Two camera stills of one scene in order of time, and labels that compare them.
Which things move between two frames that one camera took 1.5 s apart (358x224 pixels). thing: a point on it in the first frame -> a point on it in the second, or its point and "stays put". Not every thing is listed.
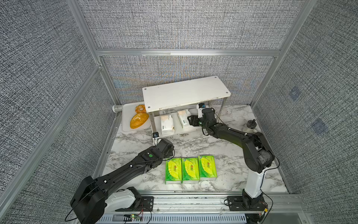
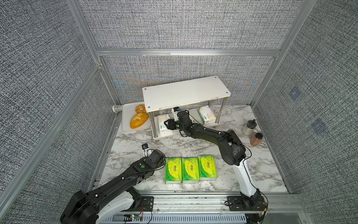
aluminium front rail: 276,204 stays put
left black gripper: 170,153 -> 161,164
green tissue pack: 207,166 stays put
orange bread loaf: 138,120 stays put
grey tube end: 117,108 stays put
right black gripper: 194,119 -> 170,122
